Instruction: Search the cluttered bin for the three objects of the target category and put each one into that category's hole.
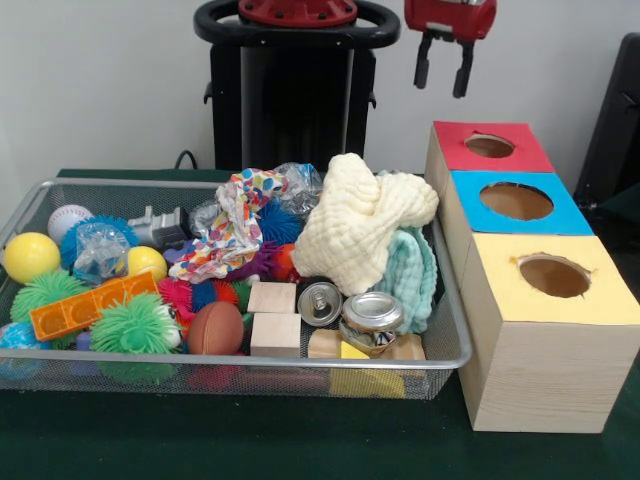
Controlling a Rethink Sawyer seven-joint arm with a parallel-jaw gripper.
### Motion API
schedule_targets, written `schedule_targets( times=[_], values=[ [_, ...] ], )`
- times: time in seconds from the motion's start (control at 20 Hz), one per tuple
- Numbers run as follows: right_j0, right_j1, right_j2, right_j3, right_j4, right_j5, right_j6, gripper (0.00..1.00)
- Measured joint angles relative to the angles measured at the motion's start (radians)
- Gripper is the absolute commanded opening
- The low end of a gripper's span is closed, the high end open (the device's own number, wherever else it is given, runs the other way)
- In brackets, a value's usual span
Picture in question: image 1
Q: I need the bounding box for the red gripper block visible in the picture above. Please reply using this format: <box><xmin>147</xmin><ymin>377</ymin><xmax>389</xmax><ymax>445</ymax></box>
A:
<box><xmin>403</xmin><ymin>0</ymin><xmax>499</xmax><ymax>99</ymax></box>

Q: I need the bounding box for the cream knitted cloth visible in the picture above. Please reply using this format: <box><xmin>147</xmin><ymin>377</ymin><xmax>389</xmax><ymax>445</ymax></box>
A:
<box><xmin>291</xmin><ymin>152</ymin><xmax>441</xmax><ymax>296</ymax></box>

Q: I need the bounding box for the mint green quilted cloth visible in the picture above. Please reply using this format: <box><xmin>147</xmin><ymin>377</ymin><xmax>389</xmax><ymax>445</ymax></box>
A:
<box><xmin>374</xmin><ymin>169</ymin><xmax>439</xmax><ymax>335</ymax></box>

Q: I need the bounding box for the colourful dotted cloth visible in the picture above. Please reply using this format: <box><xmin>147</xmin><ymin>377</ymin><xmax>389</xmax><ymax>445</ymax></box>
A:
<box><xmin>168</xmin><ymin>167</ymin><xmax>291</xmax><ymax>285</ymax></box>

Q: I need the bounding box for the wooden box with three holes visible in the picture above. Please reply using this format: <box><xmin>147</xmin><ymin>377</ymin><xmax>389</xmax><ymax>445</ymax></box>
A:
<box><xmin>424</xmin><ymin>119</ymin><xmax>640</xmax><ymax>434</ymax></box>

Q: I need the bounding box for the black flat panel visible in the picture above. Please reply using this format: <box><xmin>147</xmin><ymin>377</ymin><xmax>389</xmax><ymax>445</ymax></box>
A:
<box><xmin>573</xmin><ymin>32</ymin><xmax>640</xmax><ymax>211</ymax></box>

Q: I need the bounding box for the dark green table cloth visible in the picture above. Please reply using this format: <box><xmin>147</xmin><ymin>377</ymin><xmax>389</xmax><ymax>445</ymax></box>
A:
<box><xmin>0</xmin><ymin>168</ymin><xmax>640</xmax><ymax>480</ymax></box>
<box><xmin>599</xmin><ymin>180</ymin><xmax>640</xmax><ymax>214</ymax></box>

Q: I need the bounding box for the pale wooden cube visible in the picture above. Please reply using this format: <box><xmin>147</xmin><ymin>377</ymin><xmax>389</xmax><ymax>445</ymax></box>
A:
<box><xmin>246</xmin><ymin>281</ymin><xmax>298</xmax><ymax>315</ymax></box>
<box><xmin>249</xmin><ymin>312</ymin><xmax>303</xmax><ymax>359</ymax></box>

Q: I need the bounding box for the brown toy football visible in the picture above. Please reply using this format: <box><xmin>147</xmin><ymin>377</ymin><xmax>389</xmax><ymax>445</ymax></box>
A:
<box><xmin>187</xmin><ymin>300</ymin><xmax>245</xmax><ymax>356</ymax></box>

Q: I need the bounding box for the green spiky ball with eyes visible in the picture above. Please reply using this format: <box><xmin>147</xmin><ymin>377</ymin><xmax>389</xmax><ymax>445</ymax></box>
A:
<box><xmin>89</xmin><ymin>292</ymin><xmax>184</xmax><ymax>356</ymax></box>

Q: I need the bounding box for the white baseball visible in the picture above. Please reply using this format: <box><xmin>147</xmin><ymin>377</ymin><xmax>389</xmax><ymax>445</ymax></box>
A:
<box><xmin>47</xmin><ymin>204</ymin><xmax>94</xmax><ymax>241</ymax></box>

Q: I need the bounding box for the orange building block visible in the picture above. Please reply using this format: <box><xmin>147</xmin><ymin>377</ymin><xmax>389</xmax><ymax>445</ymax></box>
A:
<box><xmin>29</xmin><ymin>271</ymin><xmax>161</xmax><ymax>341</ymax></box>

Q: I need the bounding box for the yellow ball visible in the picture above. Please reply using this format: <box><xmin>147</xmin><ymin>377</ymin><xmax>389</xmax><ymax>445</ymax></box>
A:
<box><xmin>3</xmin><ymin>232</ymin><xmax>62</xmax><ymax>285</ymax></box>

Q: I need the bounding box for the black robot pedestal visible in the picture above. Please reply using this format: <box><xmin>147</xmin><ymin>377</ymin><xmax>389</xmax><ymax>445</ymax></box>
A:
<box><xmin>193</xmin><ymin>0</ymin><xmax>402</xmax><ymax>174</ymax></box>

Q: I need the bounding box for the shallow wire mesh bin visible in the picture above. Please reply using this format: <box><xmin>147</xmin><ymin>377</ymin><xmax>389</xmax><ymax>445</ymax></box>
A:
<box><xmin>0</xmin><ymin>178</ymin><xmax>474</xmax><ymax>401</ymax></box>

